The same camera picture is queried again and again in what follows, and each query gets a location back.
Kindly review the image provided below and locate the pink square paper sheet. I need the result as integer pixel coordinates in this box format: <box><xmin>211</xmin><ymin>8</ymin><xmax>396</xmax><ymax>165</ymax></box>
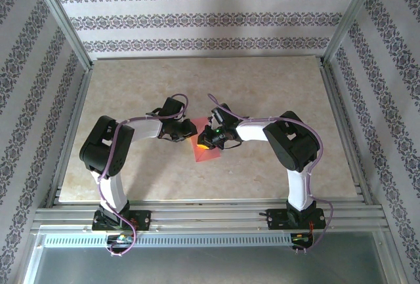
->
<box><xmin>190</xmin><ymin>117</ymin><xmax>222</xmax><ymax>163</ymax></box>

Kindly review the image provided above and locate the aluminium side rail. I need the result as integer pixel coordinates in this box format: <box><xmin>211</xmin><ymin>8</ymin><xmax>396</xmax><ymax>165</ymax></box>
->
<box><xmin>320</xmin><ymin>64</ymin><xmax>373</xmax><ymax>206</ymax></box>
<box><xmin>45</xmin><ymin>67</ymin><xmax>95</xmax><ymax>208</ymax></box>

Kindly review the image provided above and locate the grey metal sheet panel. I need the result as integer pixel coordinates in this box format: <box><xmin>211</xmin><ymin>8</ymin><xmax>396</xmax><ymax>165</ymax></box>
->
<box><xmin>22</xmin><ymin>244</ymin><xmax>400</xmax><ymax>284</ymax></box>

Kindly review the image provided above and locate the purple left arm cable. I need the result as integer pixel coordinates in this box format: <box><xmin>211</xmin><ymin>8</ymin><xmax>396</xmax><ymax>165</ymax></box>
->
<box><xmin>97</xmin><ymin>92</ymin><xmax>190</xmax><ymax>258</ymax></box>

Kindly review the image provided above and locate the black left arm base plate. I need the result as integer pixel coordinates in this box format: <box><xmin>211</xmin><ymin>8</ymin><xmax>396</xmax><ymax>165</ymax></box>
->
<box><xmin>91</xmin><ymin>209</ymin><xmax>152</xmax><ymax>232</ymax></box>

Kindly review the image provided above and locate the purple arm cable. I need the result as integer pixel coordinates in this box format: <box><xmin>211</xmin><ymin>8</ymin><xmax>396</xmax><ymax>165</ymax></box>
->
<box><xmin>207</xmin><ymin>92</ymin><xmax>335</xmax><ymax>255</ymax></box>
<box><xmin>97</xmin><ymin>92</ymin><xmax>190</xmax><ymax>258</ymax></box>

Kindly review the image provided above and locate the wide aluminium mounting rail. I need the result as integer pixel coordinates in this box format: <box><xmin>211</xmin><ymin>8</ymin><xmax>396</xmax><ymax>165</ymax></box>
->
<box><xmin>31</xmin><ymin>198</ymin><xmax>387</xmax><ymax>234</ymax></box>

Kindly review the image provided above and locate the slotted grey cable duct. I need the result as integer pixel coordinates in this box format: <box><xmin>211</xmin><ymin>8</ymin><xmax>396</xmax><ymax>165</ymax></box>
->
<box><xmin>42</xmin><ymin>233</ymin><xmax>314</xmax><ymax>248</ymax></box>

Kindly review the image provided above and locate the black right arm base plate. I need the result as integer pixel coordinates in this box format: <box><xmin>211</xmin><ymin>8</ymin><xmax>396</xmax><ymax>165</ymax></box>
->
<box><xmin>259</xmin><ymin>208</ymin><xmax>327</xmax><ymax>232</ymax></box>

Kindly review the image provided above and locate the aluminium frame post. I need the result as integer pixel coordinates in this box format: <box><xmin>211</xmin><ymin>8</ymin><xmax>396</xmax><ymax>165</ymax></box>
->
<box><xmin>320</xmin><ymin>0</ymin><xmax>385</xmax><ymax>67</ymax></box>
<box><xmin>28</xmin><ymin>0</ymin><xmax>95</xmax><ymax>71</ymax></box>

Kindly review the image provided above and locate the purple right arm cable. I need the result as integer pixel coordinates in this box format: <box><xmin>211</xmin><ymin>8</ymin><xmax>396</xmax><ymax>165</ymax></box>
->
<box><xmin>207</xmin><ymin>92</ymin><xmax>335</xmax><ymax>255</ymax></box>

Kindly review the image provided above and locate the small controller circuit board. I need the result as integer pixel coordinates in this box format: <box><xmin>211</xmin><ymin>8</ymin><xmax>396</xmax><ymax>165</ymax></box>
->
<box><xmin>291</xmin><ymin>232</ymin><xmax>314</xmax><ymax>244</ymax></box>
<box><xmin>106</xmin><ymin>233</ymin><xmax>135</xmax><ymax>245</ymax></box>

